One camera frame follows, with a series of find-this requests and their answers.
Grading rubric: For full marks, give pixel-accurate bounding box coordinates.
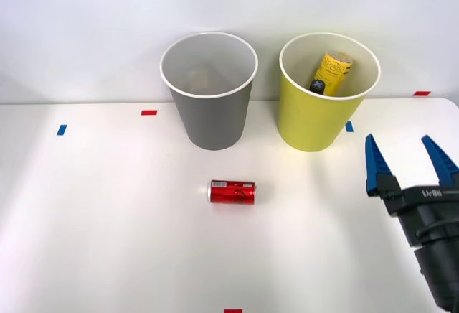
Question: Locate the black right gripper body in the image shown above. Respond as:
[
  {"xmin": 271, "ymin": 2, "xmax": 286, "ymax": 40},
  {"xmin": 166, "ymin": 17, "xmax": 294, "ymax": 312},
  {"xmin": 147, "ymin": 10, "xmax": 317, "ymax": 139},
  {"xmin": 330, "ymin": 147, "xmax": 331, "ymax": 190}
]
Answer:
[{"xmin": 397, "ymin": 184, "xmax": 459, "ymax": 248}]

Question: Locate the yellow-green plastic waste bin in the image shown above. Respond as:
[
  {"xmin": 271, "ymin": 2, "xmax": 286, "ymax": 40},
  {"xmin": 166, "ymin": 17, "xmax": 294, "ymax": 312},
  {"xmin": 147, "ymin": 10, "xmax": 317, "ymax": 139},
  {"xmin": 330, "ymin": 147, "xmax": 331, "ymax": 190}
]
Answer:
[{"xmin": 278, "ymin": 32, "xmax": 381, "ymax": 153}]

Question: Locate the yellow label plastic bottle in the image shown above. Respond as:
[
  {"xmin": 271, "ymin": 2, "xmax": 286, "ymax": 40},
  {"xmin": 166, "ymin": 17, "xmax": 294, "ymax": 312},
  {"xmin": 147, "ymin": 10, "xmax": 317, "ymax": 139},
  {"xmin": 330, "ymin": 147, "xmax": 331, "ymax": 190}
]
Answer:
[{"xmin": 308, "ymin": 51, "xmax": 355, "ymax": 97}]

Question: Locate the grey plastic waste bin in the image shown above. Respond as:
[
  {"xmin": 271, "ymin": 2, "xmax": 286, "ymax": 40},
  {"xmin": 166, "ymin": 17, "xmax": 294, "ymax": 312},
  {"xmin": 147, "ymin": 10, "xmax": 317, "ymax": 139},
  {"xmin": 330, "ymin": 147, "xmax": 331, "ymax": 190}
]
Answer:
[{"xmin": 159, "ymin": 32, "xmax": 259, "ymax": 151}]

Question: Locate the red drink can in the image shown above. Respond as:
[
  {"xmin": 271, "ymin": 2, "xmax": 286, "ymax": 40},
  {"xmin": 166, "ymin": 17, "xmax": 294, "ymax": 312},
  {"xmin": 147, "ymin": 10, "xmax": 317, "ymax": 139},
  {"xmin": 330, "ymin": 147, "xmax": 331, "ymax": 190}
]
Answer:
[{"xmin": 207, "ymin": 179, "xmax": 257, "ymax": 205}]

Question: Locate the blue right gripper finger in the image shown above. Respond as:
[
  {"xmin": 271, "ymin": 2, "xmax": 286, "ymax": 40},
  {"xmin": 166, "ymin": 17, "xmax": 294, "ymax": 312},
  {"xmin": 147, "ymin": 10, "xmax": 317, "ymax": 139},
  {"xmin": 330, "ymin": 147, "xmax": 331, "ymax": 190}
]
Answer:
[
  {"xmin": 364, "ymin": 134, "xmax": 406, "ymax": 217},
  {"xmin": 421, "ymin": 134, "xmax": 459, "ymax": 187}
]

